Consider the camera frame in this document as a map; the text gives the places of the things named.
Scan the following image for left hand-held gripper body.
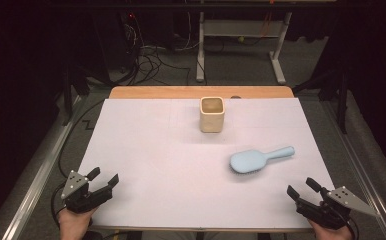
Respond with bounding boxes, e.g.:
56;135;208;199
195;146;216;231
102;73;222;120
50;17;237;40
60;170;113;215

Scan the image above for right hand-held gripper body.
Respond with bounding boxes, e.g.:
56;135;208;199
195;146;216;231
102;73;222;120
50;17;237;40
295;185;380;231

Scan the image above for light blue hairbrush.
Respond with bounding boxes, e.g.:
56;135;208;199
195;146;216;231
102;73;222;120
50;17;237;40
229;145;296;175

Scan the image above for beige square cup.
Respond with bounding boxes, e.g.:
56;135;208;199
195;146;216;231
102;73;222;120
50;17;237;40
199;96;226;134

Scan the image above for person's left hand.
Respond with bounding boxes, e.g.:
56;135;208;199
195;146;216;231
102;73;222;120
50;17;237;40
57;207;96;240

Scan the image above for person's right hand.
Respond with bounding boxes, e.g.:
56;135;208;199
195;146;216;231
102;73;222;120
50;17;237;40
308;218;355;240

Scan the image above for black metal stand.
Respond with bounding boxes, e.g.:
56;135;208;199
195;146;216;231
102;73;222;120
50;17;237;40
60;63;92;126
292;66;351;135

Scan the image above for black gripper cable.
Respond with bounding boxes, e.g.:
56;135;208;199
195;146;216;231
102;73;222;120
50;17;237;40
50;99;106;228

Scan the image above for aluminium floor rail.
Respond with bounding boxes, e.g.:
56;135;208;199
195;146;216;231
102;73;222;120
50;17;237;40
0;94;84;240
319;99;386;240

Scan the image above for tangle of black cables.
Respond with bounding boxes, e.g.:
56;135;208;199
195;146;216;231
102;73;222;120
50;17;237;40
124;13;193;86

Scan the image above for orange cables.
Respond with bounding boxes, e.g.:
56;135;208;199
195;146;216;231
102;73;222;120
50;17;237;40
259;0;276;38

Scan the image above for white metal desk frame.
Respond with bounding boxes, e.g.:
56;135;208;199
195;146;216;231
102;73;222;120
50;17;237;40
195;0;294;86

